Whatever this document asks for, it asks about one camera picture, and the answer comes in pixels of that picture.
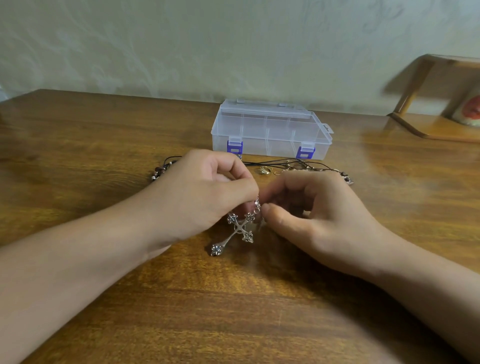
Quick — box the person's left hand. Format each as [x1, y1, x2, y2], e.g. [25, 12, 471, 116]
[135, 148, 261, 249]

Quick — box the person's right hand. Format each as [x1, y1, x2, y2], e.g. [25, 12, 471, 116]
[258, 171, 410, 285]

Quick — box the clear plastic organizer box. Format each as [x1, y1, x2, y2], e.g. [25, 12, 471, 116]
[210, 98, 336, 161]

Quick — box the person's right forearm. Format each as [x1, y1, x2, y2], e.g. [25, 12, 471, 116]
[367, 246, 480, 363]

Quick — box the person's left forearm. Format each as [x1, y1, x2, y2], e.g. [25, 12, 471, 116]
[0, 206, 172, 364]

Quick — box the wooden shelf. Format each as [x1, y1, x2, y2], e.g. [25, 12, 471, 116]
[387, 54, 480, 144]

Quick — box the white printed mug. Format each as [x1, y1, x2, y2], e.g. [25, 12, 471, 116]
[451, 84, 480, 127]

